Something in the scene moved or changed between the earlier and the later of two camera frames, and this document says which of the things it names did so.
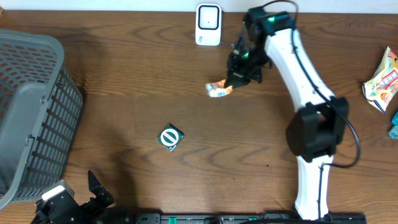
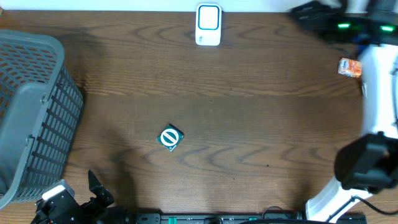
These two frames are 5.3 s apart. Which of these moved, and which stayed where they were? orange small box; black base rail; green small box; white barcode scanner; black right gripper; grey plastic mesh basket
Moved: black right gripper; orange small box
Stayed: black base rail; white barcode scanner; green small box; grey plastic mesh basket
